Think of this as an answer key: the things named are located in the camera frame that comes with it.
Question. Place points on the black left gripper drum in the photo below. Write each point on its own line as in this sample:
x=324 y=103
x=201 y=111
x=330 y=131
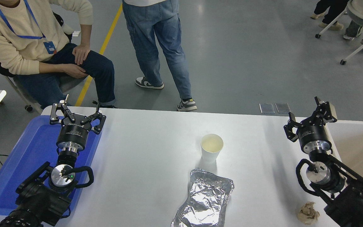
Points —
x=72 y=134

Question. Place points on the blue plastic tray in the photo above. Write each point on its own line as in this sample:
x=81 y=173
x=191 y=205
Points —
x=27 y=157

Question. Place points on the white paper scrap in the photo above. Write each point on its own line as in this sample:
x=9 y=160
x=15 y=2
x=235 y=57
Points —
x=76 y=33

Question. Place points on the large pale bin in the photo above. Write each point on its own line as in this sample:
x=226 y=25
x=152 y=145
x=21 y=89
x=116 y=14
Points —
x=361 y=142

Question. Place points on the crumpled tan paper ball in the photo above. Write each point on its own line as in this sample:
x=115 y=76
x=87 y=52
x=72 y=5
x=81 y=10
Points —
x=308 y=213

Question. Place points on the person's left hand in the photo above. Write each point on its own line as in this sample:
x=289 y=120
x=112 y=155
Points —
x=81 y=54

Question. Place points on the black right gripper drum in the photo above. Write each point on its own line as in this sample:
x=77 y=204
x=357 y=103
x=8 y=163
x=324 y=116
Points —
x=315 y=132

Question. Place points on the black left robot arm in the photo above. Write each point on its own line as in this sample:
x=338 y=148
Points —
x=36 y=201

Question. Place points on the wheeled office chair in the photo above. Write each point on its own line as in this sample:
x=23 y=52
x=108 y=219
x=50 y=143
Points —
x=69 y=83

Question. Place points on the white paper cup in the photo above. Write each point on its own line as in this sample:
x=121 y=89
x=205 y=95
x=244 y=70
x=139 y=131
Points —
x=211 y=151

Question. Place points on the crumpled silver foil tray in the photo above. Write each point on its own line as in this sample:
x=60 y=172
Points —
x=205 y=198

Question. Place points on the person's right hand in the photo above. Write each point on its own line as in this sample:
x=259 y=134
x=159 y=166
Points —
x=74 y=71

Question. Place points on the white wheeled stool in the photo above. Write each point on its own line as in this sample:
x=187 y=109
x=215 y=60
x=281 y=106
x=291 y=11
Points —
x=358 y=50

